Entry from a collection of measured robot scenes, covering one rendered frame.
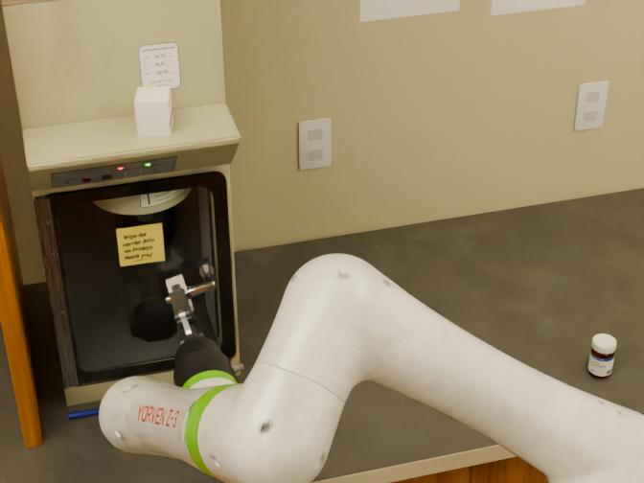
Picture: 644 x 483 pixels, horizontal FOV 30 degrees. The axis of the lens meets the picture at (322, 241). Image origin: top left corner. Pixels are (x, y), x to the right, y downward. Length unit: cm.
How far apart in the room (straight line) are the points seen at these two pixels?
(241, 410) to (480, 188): 151
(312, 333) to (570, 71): 147
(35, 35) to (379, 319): 77
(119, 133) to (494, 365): 75
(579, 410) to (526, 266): 113
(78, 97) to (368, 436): 77
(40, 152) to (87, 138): 8
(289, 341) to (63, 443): 92
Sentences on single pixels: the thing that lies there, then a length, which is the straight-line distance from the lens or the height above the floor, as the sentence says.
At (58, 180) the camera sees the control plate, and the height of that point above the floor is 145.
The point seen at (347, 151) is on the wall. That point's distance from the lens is 255.
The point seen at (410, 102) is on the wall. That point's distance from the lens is 255.
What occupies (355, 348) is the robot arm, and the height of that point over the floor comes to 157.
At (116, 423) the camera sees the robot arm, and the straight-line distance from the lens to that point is 167.
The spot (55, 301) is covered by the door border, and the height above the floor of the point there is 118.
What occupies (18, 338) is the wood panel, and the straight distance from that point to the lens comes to 202.
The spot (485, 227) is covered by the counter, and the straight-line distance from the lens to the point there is 267.
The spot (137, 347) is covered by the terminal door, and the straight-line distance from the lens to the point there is 215.
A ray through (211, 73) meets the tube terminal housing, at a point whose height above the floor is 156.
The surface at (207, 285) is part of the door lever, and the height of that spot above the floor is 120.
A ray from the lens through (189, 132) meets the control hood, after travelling 185.
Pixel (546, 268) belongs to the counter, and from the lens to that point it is 256.
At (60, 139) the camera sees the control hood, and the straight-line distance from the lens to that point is 187.
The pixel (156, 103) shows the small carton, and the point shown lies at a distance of 182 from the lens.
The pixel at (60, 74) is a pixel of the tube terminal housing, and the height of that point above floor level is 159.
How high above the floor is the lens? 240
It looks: 34 degrees down
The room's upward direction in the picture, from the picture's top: straight up
